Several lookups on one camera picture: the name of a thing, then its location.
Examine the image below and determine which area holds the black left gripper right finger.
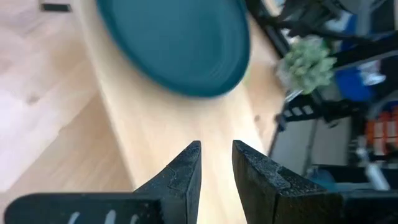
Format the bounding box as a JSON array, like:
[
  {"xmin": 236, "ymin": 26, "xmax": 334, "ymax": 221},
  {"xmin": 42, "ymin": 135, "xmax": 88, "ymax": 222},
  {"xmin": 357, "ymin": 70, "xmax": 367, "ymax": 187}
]
[{"xmin": 232, "ymin": 139, "xmax": 398, "ymax": 224}]

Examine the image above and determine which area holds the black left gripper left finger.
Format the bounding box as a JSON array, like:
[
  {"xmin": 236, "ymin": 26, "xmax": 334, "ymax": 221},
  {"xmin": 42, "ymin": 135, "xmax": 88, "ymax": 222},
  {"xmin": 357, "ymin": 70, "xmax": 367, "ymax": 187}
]
[{"xmin": 3, "ymin": 140, "xmax": 202, "ymax": 224}]

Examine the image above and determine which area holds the black bowl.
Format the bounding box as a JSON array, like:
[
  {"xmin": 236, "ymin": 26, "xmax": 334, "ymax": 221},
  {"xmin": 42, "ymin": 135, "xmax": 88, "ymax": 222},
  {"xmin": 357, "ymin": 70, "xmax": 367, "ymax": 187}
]
[{"xmin": 95, "ymin": 0, "xmax": 251, "ymax": 98}]

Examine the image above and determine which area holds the wooden shelf with black legs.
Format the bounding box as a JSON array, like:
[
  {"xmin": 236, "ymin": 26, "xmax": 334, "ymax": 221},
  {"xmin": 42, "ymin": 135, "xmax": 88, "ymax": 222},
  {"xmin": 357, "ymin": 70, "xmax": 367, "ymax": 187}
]
[{"xmin": 70, "ymin": 0, "xmax": 282, "ymax": 224}]

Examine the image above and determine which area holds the green artificial plant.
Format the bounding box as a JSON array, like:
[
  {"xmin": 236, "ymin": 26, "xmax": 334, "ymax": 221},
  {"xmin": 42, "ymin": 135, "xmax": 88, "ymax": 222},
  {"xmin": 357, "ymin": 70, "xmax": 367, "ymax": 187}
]
[{"xmin": 276, "ymin": 35, "xmax": 338, "ymax": 102}]

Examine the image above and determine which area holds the black metal rig frame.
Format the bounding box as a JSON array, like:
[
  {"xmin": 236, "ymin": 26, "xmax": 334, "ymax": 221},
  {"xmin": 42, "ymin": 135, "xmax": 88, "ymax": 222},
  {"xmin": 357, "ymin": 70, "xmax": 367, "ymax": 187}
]
[{"xmin": 245, "ymin": 0, "xmax": 398, "ymax": 156}]

